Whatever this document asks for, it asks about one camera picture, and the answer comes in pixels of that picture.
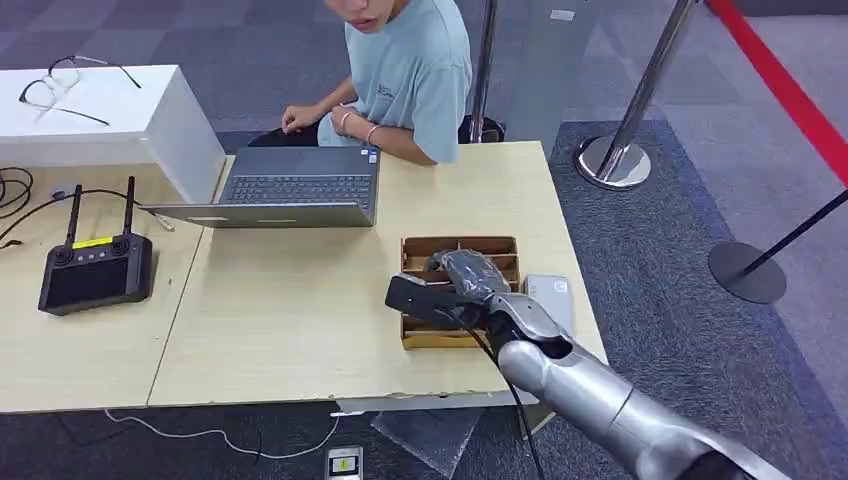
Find person's right hand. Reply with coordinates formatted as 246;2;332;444
280;103;327;136

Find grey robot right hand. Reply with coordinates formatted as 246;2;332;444
423;248;513;306

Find grey laptop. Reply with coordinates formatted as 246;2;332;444
137;144;383;231

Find wooden divided card box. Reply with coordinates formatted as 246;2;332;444
398;235;522;352

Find grey flat card reader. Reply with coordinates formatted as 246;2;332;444
521;274;577;337

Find person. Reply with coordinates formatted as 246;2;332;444
248;0;475;168

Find wooden desk leg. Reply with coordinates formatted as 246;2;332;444
515;390;558;441

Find clear floor plate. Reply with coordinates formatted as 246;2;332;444
369;407;486;480

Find chrome stanchion with black base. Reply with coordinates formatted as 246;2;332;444
457;0;507;145

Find dark grey floor mat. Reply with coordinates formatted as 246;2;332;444
0;119;848;480

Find white box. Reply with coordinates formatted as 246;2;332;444
0;63;228;207

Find small grey floor device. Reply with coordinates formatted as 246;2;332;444
323;445;365;480

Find black rimmed eyeglasses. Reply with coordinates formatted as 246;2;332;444
17;54;143;128

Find black remote controller with antennas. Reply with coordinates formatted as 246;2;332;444
36;175;155;317

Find black stanchion with round base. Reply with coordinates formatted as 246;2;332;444
706;189;848;306

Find red barrier belt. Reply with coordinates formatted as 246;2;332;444
704;0;848;189

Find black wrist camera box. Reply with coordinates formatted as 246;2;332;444
384;273;473;327

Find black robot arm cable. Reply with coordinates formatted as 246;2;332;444
433;305;548;480

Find black cable with plug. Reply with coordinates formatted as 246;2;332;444
0;188;177;245

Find coiled black cable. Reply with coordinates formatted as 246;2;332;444
0;166;34;221

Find white floor cable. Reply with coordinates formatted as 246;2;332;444
101;409;343;461

